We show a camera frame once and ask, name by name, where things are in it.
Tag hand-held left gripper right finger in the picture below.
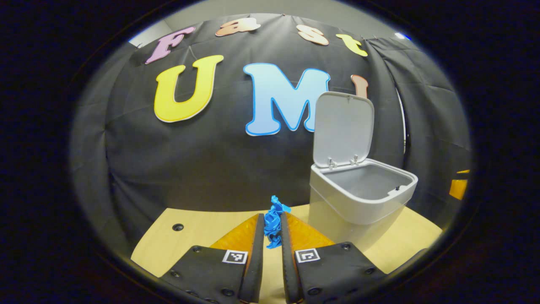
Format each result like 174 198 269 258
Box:
280 212 387 304

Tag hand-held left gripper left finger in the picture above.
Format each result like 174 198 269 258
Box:
158 213 265 304

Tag blue paper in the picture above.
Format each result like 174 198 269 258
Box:
264 195 292 250

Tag white desktop garbage bin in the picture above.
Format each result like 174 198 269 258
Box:
307 91 419 252

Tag wooden desktop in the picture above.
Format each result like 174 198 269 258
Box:
131 205 443 304

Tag black backdrop cloth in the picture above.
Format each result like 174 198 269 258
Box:
70 13 472 258

